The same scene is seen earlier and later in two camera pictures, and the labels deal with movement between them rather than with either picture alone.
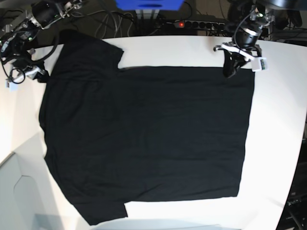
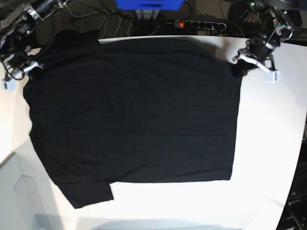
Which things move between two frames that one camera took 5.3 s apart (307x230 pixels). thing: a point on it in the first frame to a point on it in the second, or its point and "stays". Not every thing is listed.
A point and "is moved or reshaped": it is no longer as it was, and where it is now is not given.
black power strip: [198, 25] stays
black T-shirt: [114, 135] is moved or reshaped
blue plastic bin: [149, 5] stays
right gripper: [245, 45] to [258, 51]
